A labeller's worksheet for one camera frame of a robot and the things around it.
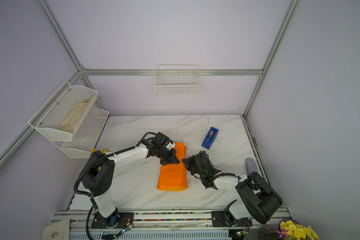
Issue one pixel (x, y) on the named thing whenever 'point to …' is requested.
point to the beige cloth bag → (59, 230)
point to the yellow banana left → (94, 150)
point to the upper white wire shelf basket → (60, 117)
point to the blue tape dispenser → (210, 138)
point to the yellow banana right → (104, 151)
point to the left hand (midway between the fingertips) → (179, 162)
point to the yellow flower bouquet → (290, 230)
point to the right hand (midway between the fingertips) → (179, 159)
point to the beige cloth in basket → (73, 116)
